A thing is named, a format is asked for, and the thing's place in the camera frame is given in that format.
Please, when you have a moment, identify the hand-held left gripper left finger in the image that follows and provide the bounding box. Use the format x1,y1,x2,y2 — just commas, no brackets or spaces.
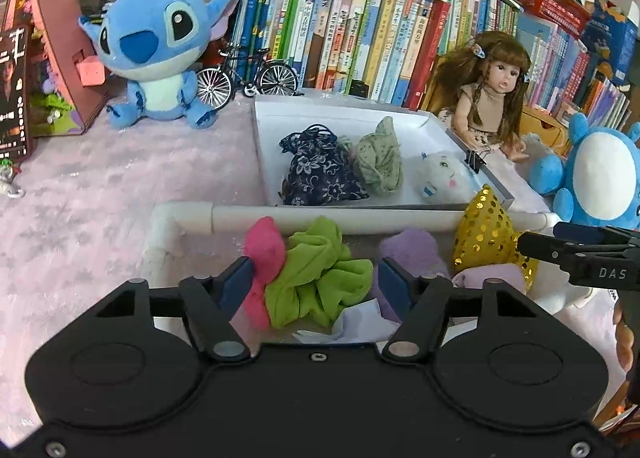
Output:
95,255,256,364

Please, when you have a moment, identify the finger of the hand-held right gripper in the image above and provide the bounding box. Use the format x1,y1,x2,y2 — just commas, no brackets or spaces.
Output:
517,232,576,262

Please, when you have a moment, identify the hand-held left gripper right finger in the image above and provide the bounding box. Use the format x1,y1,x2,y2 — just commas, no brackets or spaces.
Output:
377,258,541,364

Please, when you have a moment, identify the purple cloth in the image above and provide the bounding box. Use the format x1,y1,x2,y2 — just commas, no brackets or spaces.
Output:
372,227,451,324

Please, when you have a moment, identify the pink cloth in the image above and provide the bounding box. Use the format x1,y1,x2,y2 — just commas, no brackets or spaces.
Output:
243,216,287,330

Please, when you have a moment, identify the gold sequin pillow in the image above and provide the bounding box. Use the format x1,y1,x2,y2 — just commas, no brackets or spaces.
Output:
452,184,540,294

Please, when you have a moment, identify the green cloth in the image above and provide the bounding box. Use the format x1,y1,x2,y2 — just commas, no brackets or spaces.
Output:
264,216,373,330

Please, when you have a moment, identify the white pipe frame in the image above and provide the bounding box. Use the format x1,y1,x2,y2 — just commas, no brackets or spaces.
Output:
142,202,593,316

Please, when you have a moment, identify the white fluffy plush toy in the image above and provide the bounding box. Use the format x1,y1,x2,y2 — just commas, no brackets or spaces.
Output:
417,150,476,204

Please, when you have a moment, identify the green floral cloth pouch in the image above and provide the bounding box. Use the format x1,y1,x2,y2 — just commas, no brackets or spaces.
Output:
350,116,405,196

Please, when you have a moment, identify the navy floral drawstring pouch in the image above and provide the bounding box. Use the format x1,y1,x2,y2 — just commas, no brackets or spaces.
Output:
279,124,370,206

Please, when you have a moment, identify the white shallow tray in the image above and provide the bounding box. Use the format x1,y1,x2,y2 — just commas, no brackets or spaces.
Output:
252,94,516,211

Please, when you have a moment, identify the person's right hand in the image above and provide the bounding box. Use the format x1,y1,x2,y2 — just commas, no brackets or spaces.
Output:
613,305,635,373

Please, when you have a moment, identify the round blue plush toy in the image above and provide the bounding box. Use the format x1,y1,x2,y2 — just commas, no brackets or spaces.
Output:
520,110,640,231

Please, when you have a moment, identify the wooden box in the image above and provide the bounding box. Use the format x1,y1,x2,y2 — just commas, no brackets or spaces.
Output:
520,105,571,154

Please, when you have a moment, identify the long-haired baby doll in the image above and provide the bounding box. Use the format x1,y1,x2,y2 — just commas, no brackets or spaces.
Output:
425,30,533,164

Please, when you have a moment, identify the pink snowflake tablecloth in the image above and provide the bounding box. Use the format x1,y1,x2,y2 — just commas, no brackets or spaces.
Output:
0,103,640,439

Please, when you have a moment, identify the miniature black bicycle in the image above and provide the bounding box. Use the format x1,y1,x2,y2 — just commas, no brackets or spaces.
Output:
195,43,300,111

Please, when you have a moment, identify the blue carton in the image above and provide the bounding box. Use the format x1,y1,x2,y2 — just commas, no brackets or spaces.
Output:
580,0,640,86

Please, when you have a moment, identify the red plastic basket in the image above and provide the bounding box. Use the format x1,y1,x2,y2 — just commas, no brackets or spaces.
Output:
514,0,592,36

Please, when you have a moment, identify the small grey figurine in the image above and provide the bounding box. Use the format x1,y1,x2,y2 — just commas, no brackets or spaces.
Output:
0,160,26,200

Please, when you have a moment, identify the blue alien plush toy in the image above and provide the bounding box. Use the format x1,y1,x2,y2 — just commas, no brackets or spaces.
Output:
77,0,248,130

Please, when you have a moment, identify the row of upright books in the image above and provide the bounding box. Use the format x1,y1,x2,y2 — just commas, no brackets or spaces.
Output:
235,0,633,139

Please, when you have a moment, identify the dark book cover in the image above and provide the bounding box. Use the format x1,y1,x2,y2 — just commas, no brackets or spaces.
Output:
0,23,33,159

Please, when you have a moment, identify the pink toy house model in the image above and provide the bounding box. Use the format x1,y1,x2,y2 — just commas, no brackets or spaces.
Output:
0,0,113,136

